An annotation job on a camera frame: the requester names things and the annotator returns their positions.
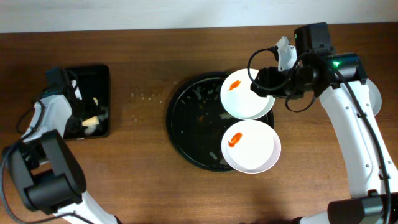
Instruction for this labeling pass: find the yellow sponge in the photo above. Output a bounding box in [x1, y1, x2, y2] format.
[81, 97, 100, 127]

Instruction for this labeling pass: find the pinkish white plate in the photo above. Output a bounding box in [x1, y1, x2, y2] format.
[221, 120, 281, 174]

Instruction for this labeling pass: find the light blue-grey plate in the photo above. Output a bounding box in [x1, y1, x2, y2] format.
[366, 79, 382, 116]

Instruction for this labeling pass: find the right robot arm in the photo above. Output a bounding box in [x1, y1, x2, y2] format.
[250, 22, 397, 223]

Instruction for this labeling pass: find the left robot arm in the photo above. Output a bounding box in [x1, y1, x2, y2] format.
[1, 65, 120, 223]

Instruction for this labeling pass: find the black rectangular tray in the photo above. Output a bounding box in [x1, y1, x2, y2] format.
[63, 64, 110, 140]

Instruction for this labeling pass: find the round black tray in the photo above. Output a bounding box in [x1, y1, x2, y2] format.
[166, 72, 274, 172]

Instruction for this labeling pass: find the white plate top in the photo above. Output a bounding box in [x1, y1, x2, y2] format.
[220, 68, 275, 120]

